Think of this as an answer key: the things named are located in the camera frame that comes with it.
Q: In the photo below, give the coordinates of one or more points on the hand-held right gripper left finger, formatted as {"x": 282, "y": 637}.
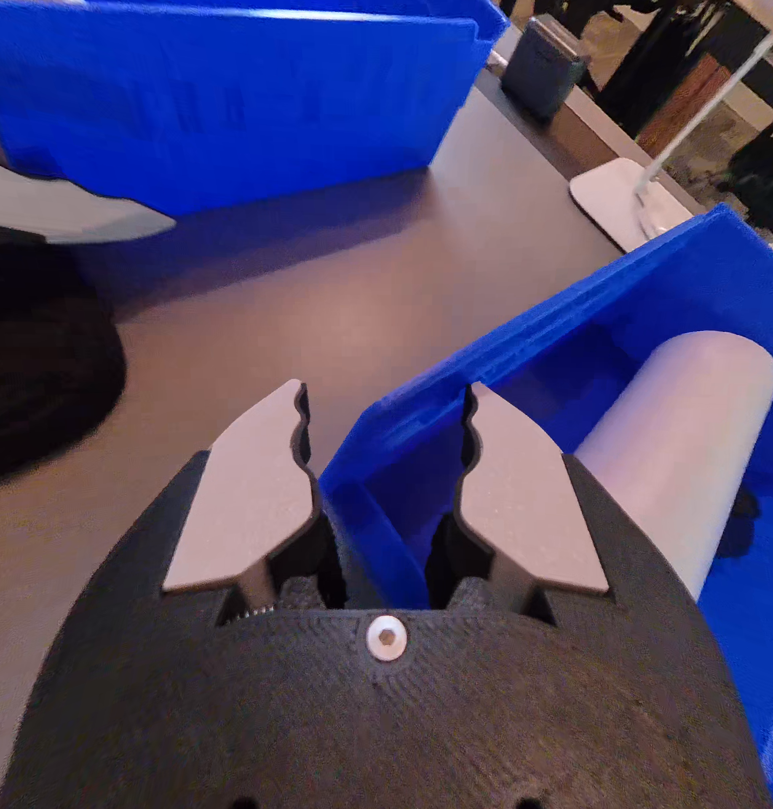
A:
{"x": 241, "y": 505}

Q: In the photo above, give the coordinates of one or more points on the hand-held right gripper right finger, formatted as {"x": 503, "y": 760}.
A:
{"x": 525, "y": 505}

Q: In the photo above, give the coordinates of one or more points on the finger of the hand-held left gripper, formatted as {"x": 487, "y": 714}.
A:
{"x": 76, "y": 215}

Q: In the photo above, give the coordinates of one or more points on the white plastic bottle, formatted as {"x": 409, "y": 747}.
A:
{"x": 677, "y": 442}

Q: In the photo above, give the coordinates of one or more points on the blue plastic bin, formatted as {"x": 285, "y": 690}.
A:
{"x": 677, "y": 284}
{"x": 234, "y": 95}

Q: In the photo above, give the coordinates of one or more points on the black honeycomb seat cushion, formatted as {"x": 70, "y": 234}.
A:
{"x": 45, "y": 354}

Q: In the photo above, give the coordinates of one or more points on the instruction sign on white stand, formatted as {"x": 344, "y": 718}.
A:
{"x": 607, "y": 189}

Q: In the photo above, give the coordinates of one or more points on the dark grey box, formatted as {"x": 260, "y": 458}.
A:
{"x": 541, "y": 69}

